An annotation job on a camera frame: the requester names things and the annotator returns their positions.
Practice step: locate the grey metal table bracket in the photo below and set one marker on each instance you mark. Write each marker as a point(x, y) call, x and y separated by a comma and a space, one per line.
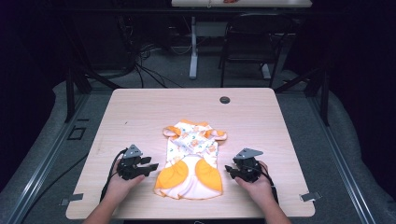
point(73, 198)
point(310, 196)

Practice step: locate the person's right hand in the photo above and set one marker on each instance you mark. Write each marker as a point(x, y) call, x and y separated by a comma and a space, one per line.
point(258, 188)

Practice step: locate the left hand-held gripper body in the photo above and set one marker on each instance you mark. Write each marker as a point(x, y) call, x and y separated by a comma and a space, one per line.
point(129, 163)

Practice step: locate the black metal stand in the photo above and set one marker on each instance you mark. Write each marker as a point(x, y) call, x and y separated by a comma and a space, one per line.
point(320, 90)
point(73, 90)

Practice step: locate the white desk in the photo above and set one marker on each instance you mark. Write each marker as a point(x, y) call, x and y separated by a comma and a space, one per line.
point(193, 46)

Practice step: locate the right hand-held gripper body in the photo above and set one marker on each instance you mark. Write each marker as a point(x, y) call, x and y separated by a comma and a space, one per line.
point(249, 166)

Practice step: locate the red object on desk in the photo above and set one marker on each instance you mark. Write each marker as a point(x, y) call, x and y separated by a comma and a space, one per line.
point(231, 1)

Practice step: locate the aluminium floor rail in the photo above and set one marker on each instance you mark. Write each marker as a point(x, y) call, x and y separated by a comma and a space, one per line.
point(342, 161)
point(40, 174)

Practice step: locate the black square floor frame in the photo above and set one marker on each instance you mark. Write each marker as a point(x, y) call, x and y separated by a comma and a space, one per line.
point(76, 133)

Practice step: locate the orange and white baby romper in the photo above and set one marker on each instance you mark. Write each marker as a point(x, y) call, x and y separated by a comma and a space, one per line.
point(190, 161)

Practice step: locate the person's left hand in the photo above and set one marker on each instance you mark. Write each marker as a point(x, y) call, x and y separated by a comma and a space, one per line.
point(123, 188)

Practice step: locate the grey round table grommet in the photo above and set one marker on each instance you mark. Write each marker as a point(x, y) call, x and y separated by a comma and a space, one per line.
point(224, 100)

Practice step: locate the black chair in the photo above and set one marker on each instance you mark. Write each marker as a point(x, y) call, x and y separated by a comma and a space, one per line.
point(249, 46)

